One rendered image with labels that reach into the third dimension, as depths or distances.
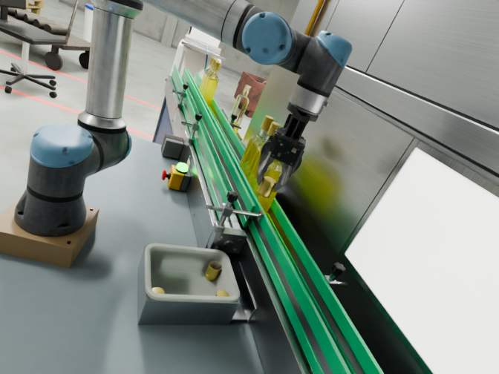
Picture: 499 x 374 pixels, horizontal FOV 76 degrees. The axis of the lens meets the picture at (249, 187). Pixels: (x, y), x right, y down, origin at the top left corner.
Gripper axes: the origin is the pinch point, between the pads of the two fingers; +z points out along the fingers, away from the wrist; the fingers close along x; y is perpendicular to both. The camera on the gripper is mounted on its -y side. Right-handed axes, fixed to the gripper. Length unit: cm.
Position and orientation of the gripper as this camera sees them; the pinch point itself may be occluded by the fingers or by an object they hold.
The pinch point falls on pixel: (268, 182)
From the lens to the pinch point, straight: 79.9
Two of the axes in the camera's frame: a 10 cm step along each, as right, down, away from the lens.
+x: 9.1, 4.2, -0.2
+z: -3.7, 8.3, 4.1
